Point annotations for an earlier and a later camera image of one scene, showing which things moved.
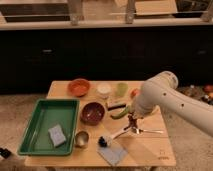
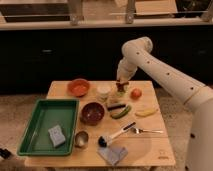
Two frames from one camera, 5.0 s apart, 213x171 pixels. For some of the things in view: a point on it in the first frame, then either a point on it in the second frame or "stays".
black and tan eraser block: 114,107 stays
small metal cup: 81,139 stays
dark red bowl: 92,113 stays
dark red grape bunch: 133,122 → 120,86
